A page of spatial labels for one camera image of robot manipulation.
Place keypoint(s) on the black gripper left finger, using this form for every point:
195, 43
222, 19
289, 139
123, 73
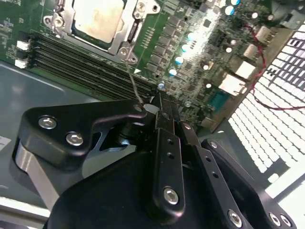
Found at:
59, 124

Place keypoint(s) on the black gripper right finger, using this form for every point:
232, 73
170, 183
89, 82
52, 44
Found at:
212, 167

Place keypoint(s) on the metal socket cover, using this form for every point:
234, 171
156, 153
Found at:
130, 12

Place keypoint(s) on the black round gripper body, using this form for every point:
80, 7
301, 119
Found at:
107, 195

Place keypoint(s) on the silver topped CPU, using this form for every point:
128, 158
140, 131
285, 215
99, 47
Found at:
95, 16

